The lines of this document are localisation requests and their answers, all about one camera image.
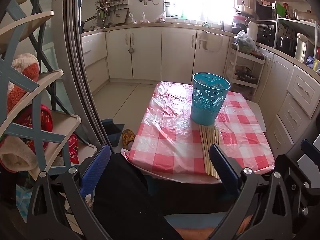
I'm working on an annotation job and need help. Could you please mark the light blue cloth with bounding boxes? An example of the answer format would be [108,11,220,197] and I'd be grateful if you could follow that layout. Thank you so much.
[15,185,34,220]

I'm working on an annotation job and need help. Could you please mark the red patterned slipper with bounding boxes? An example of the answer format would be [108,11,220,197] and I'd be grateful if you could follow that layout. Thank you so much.
[67,134,80,164]
[14,104,53,150]

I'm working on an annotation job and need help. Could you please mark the white hanging plastic bag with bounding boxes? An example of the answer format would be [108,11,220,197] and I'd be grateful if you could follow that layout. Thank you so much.
[196,30,224,53]

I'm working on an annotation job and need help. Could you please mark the wall utensil rack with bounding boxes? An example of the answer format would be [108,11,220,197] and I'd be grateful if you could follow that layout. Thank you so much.
[95,0,129,28]

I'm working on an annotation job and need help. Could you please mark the grey sliding door frame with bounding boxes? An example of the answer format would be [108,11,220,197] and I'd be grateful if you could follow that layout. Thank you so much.
[50,0,113,155]

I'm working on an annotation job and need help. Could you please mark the black wok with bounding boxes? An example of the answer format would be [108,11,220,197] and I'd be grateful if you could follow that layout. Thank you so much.
[81,15,98,30]

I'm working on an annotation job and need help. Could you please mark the white board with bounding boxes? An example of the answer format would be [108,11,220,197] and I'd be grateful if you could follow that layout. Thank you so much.
[246,101,268,133]

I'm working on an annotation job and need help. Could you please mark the blue stool seat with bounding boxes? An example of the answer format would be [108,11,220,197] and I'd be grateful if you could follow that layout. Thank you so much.
[162,211,228,229]

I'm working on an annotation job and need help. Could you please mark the beige fluffy slipper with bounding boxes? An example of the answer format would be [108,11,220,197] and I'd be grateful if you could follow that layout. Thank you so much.
[0,135,38,173]

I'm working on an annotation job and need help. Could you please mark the bright kitchen window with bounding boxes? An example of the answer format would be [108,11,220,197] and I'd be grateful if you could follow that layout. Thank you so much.
[164,0,238,23]

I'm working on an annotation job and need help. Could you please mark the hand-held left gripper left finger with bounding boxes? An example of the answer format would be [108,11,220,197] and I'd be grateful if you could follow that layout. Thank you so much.
[26,144,112,240]

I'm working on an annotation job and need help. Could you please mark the beige and blue shoe rack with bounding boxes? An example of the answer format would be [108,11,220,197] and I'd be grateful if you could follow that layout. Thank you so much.
[0,0,98,180]

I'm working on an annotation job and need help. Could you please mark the red stacked containers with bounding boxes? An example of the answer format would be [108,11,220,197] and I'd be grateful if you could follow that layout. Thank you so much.
[232,15,248,27]

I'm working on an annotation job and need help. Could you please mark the person's black clothed leg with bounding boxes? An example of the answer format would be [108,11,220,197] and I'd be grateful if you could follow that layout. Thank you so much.
[92,152,185,240]

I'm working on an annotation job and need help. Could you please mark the white electric kettle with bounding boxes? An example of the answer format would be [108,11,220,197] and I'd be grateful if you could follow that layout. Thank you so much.
[294,33,315,63]

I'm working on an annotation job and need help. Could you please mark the row of pale chopsticks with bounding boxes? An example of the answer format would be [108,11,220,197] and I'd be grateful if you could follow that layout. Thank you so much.
[199,125,221,180]

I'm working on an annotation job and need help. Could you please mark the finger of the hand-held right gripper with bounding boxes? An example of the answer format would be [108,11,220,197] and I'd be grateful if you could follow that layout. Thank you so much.
[275,154,320,218]
[301,139,320,157]

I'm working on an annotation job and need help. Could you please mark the white storage trolley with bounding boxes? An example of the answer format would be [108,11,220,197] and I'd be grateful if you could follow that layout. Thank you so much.
[225,42,265,100]

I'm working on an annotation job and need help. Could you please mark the blue perforated plastic basket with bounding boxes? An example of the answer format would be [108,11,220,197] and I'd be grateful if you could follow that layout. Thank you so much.
[190,72,231,126]

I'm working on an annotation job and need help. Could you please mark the lidded metal pot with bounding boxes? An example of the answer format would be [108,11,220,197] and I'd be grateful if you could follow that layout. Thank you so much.
[234,66,259,82]

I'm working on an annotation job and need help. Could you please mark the white thermos flask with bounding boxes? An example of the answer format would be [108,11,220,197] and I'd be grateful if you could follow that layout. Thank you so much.
[246,19,258,42]

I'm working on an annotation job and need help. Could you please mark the white cooking pot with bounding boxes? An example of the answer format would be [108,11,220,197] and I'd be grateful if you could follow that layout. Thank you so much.
[235,4,254,14]

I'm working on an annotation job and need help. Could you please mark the orange cloth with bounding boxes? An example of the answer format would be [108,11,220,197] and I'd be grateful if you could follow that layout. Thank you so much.
[172,215,250,240]

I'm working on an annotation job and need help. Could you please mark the cream small drawer cabinet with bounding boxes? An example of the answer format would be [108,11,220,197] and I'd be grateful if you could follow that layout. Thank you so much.
[257,42,320,145]

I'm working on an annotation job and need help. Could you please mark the bag of green vegetables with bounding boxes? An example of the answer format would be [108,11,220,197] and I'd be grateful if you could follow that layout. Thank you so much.
[234,30,258,55]

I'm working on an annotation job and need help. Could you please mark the white appliance shelf rack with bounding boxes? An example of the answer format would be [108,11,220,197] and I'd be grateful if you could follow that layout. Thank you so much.
[274,17,318,58]

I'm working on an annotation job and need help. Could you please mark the dark blue dustpan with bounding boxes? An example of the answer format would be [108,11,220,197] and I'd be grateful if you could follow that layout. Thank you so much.
[101,119,125,148]

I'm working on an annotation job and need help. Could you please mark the red and white fluffy slipper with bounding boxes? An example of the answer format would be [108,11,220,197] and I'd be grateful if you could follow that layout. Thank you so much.
[7,53,40,113]

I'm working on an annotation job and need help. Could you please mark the cream wide drawer cabinet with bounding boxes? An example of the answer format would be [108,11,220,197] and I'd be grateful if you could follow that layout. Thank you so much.
[80,31,110,93]

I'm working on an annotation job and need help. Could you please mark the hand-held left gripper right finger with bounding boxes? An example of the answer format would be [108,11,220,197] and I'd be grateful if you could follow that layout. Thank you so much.
[209,144,295,240]

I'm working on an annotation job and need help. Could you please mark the cream door cabinet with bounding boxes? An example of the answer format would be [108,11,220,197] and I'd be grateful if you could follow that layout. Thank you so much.
[104,26,230,82]

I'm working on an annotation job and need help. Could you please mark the yellow patterned slipper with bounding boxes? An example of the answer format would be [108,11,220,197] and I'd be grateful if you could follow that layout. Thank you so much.
[121,129,137,149]

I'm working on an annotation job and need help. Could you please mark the blue packet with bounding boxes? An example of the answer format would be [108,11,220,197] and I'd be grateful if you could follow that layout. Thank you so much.
[305,55,320,74]

